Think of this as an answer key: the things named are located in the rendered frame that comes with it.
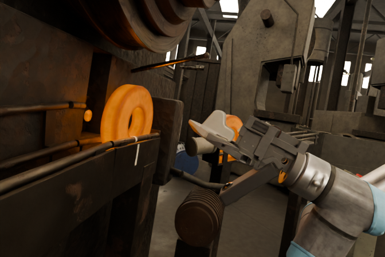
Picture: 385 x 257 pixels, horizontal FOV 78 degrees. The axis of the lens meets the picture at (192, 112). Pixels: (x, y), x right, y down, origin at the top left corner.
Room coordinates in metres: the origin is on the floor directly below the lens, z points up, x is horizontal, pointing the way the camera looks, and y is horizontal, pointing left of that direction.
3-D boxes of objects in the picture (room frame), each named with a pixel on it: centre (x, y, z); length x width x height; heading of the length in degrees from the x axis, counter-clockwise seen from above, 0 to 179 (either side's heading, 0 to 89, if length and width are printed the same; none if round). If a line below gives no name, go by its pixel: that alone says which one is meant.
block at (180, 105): (0.68, 0.09, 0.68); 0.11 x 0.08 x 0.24; 77
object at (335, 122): (4.02, -2.59, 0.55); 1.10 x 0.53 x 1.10; 7
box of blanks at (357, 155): (2.54, -1.68, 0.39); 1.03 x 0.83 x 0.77; 92
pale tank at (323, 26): (8.53, -3.95, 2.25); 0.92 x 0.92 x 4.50
